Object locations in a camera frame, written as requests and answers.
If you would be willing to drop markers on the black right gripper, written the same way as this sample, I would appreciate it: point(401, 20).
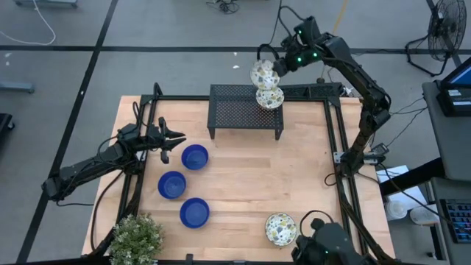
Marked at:
point(305, 57)

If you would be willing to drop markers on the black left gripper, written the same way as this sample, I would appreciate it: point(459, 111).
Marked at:
point(163, 156)

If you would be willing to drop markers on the blue mini bowl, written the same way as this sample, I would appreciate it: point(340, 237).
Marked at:
point(194, 157)
point(171, 184)
point(194, 212)

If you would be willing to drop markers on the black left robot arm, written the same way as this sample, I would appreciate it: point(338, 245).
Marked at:
point(92, 165)

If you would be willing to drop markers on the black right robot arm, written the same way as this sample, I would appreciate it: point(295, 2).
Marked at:
point(364, 84)

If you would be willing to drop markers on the black perforated metal plate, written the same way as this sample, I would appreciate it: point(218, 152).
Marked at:
point(312, 90)

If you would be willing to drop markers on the black perforated metal rack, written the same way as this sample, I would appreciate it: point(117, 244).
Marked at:
point(239, 110)

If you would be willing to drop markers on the potted plant with white flowers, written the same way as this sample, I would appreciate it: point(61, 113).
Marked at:
point(136, 239)

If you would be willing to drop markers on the black power adapter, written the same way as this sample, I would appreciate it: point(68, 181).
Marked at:
point(379, 149)

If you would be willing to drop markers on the white paper sheet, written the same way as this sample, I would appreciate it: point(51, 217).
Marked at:
point(395, 174)

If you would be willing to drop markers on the grey metal stand foot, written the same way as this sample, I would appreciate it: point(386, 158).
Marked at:
point(46, 3)
point(16, 87)

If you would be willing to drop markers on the black floor fan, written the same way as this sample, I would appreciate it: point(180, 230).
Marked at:
point(447, 29)

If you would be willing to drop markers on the black laptop with blue screen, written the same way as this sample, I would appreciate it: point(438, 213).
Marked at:
point(454, 99)

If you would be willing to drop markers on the grey desk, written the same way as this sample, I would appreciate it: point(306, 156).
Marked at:
point(441, 140)

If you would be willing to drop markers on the white round lid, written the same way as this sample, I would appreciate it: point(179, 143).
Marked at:
point(423, 215)
point(396, 210)

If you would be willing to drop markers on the black backlit keyboard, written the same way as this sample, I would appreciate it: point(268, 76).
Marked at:
point(458, 221)

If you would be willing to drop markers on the black aluminium table frame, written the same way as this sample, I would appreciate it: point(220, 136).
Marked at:
point(176, 98)

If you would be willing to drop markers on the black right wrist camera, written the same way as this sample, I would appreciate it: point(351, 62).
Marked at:
point(308, 29)

